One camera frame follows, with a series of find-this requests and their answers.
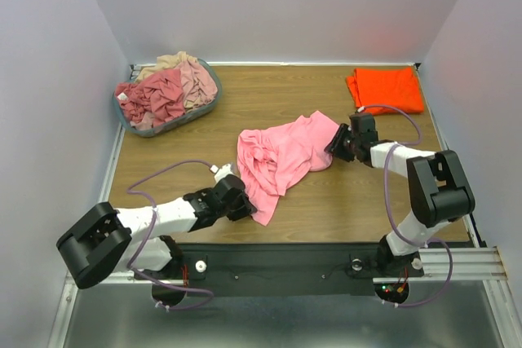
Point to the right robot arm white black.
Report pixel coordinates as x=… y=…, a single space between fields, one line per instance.
x=439 y=192

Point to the pale pink crumpled shirt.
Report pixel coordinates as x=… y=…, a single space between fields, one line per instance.
x=198 y=85

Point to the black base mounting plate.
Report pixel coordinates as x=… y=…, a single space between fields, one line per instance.
x=248 y=270

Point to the light pink t shirt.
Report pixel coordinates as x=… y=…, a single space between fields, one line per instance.
x=272 y=161

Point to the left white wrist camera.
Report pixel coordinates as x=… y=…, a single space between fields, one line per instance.
x=220 y=172

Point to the grey laundry basket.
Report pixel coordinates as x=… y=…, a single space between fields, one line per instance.
x=186 y=118

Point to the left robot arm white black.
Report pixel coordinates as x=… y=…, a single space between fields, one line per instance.
x=105 y=240

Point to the folded orange t shirt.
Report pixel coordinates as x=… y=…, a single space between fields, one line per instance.
x=377 y=89

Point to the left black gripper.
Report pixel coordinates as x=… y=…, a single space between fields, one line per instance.
x=245 y=208

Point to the beige crumpled shirt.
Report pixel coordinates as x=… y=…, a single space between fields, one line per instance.
x=165 y=62

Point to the aluminium frame rail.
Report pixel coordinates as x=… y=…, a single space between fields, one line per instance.
x=468 y=264

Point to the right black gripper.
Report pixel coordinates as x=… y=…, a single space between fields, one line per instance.
x=339 y=143

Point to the dark pink crumpled shirt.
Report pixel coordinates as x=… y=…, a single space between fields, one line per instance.
x=152 y=102

